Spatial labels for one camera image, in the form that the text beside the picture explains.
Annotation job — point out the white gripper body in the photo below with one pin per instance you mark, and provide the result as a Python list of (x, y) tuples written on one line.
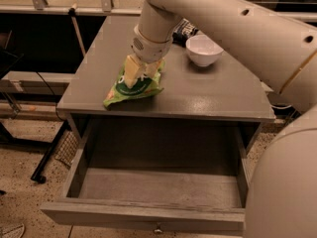
[(149, 51)]

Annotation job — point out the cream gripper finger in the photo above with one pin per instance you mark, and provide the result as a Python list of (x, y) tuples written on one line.
[(152, 68), (133, 69)]

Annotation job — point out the green rice chip bag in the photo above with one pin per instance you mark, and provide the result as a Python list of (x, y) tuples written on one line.
[(145, 87)]

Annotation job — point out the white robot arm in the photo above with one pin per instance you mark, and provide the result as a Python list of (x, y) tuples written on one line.
[(281, 52)]

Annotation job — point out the dark blue snack bag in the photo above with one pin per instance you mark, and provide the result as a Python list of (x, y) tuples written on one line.
[(183, 31)]

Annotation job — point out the open grey top drawer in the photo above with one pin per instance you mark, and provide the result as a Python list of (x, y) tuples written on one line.
[(202, 193)]

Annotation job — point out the white bowl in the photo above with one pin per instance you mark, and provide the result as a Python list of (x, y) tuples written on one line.
[(202, 51)]

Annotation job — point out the grey wooden cabinet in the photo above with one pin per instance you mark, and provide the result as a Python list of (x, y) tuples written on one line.
[(197, 110)]

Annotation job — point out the wooden stick with black tip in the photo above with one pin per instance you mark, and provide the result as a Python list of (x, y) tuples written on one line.
[(72, 14)]

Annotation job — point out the black metal stand leg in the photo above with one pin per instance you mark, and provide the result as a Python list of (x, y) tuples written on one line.
[(37, 174)]

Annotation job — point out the wire mesh basket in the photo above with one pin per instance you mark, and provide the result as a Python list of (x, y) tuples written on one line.
[(66, 148)]

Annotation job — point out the metal frame railing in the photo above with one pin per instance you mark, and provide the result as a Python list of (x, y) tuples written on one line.
[(66, 9)]

